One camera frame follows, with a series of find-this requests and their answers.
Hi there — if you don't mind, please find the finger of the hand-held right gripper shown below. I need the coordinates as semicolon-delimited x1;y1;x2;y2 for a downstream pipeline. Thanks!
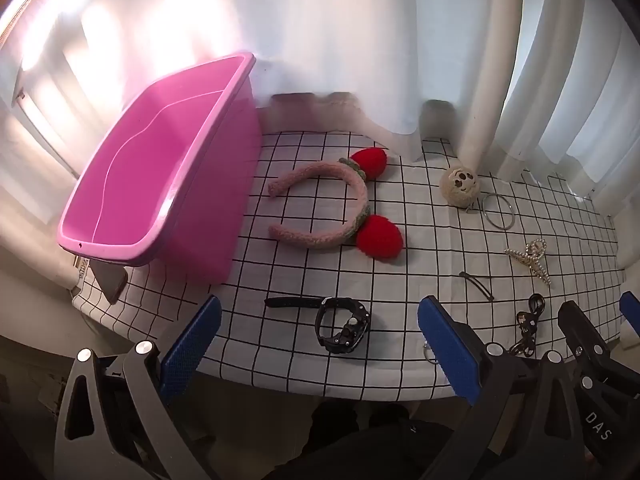
618;290;640;343
557;300;625;386

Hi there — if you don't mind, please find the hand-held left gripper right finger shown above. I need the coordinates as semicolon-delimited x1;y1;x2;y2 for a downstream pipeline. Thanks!
417;295;588;480

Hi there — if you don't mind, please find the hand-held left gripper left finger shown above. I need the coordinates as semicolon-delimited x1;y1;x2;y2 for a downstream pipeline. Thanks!
52;295;223;480

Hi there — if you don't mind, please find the black wristwatch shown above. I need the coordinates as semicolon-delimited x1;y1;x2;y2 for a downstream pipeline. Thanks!
263;295;372;356

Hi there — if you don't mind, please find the silver bangle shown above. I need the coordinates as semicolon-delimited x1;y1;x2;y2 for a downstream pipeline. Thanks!
481;192;517;232

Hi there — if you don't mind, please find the pink plastic tub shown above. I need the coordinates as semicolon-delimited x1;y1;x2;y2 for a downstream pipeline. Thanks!
56;52;263;283

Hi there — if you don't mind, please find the pearl hair claw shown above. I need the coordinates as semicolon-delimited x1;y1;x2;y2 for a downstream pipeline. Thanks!
504;239;553;288

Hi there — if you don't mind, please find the white black-grid tablecloth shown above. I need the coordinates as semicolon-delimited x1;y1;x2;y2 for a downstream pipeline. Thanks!
72;130;628;403

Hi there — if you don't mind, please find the dark grey object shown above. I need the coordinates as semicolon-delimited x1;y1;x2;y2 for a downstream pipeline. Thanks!
95;262;128;306

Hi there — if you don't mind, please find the pink headband with red strawberries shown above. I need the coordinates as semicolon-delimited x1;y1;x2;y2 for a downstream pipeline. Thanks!
267;146;405;261

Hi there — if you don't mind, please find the beige skull-faced ball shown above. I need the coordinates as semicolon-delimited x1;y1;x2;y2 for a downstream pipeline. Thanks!
440;164;482;208

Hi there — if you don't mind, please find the white curtain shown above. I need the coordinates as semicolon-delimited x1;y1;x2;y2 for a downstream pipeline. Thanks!
0;0;640;211

